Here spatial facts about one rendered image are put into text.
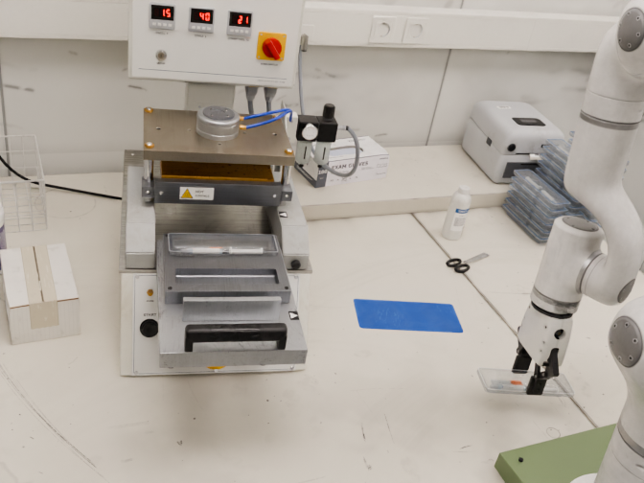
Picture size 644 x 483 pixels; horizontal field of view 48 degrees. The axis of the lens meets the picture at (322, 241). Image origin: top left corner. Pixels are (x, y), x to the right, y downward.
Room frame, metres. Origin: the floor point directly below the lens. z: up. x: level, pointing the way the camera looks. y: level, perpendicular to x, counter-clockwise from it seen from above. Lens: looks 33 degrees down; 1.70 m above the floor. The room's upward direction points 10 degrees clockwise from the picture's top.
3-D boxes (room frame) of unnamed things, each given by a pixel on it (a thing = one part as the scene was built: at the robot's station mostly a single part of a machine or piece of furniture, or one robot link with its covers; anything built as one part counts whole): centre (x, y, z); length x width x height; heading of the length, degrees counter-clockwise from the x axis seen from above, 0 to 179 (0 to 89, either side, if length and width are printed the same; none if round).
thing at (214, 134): (1.27, 0.22, 1.08); 0.31 x 0.24 x 0.13; 107
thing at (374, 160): (1.78, -0.02, 0.83); 0.23 x 0.12 x 0.07; 126
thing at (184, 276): (0.99, 0.15, 0.98); 0.20 x 0.17 x 0.03; 107
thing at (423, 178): (1.88, -0.23, 0.77); 0.84 x 0.30 x 0.04; 117
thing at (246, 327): (0.81, 0.10, 0.99); 0.15 x 0.02 x 0.04; 107
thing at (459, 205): (1.63, -0.33, 0.82); 0.05 x 0.05 x 0.14
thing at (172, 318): (0.94, 0.14, 0.97); 0.30 x 0.22 x 0.08; 17
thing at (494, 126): (2.01, -0.50, 0.88); 0.25 x 0.20 x 0.17; 21
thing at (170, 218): (1.27, 0.24, 0.93); 0.46 x 0.35 x 0.01; 17
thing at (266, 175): (1.24, 0.22, 1.07); 0.22 x 0.17 x 0.10; 107
